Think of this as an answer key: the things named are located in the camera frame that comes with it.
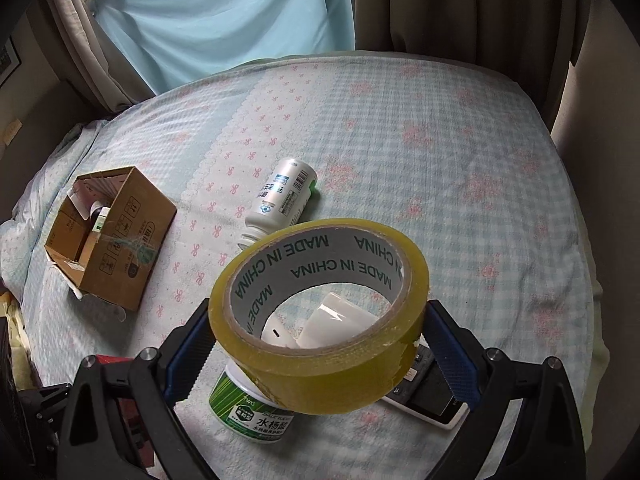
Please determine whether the yellow packing tape roll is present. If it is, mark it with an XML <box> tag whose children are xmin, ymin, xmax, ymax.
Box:
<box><xmin>208</xmin><ymin>218</ymin><xmax>430</xmax><ymax>416</ymax></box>

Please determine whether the light blue cloth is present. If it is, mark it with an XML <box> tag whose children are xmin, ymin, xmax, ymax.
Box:
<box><xmin>91</xmin><ymin>0</ymin><xmax>358</xmax><ymax>96</ymax></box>

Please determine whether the wall picture frame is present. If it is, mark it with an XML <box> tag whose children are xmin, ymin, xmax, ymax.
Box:
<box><xmin>0</xmin><ymin>35</ymin><xmax>22</xmax><ymax>86</ymax></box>

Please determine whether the white plastic bottle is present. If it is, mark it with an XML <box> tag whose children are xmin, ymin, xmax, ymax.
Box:
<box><xmin>239</xmin><ymin>157</ymin><xmax>319</xmax><ymax>251</ymax></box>

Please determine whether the white charger case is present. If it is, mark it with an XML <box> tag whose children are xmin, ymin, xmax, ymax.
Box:
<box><xmin>261</xmin><ymin>293</ymin><xmax>381</xmax><ymax>350</ymax></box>

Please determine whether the brown curtain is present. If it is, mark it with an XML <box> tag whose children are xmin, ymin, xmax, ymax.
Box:
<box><xmin>349</xmin><ymin>0</ymin><xmax>601</xmax><ymax>131</ymax></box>

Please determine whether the beige curtain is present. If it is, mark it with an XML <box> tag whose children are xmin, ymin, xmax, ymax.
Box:
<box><xmin>42</xmin><ymin>0</ymin><xmax>156</xmax><ymax>113</ymax></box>

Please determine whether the checkered floral bedspread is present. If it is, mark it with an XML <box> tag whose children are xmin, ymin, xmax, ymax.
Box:
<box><xmin>0</xmin><ymin>50</ymin><xmax>608</xmax><ymax>480</ymax></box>

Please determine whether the dark bottle with green cap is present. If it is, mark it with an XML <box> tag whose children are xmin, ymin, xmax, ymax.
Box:
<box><xmin>80</xmin><ymin>206</ymin><xmax>111</xmax><ymax>262</ymax></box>

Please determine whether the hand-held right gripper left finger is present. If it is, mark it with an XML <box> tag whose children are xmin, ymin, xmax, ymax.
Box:
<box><xmin>56</xmin><ymin>298</ymin><xmax>217</xmax><ymax>480</ymax></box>

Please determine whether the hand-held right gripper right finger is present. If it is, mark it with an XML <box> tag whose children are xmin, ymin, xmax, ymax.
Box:
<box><xmin>422</xmin><ymin>299</ymin><xmax>588</xmax><ymax>480</ymax></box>

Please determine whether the white calculator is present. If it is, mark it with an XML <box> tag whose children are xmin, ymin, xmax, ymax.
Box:
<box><xmin>382</xmin><ymin>342</ymin><xmax>471</xmax><ymax>429</ymax></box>

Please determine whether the cardboard box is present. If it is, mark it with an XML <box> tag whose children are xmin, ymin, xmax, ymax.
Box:
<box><xmin>44</xmin><ymin>165</ymin><xmax>178</xmax><ymax>312</ymax></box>

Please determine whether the green striped white jar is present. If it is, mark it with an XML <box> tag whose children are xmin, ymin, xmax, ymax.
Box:
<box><xmin>208</xmin><ymin>360</ymin><xmax>296</xmax><ymax>445</ymax></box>

